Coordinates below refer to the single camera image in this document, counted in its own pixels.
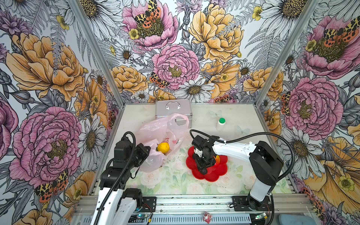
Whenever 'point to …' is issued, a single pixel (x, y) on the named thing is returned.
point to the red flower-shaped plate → (213, 173)
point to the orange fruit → (217, 159)
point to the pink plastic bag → (170, 129)
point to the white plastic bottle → (221, 125)
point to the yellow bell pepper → (164, 147)
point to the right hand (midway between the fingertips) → (203, 170)
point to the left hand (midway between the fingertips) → (151, 151)
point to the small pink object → (207, 217)
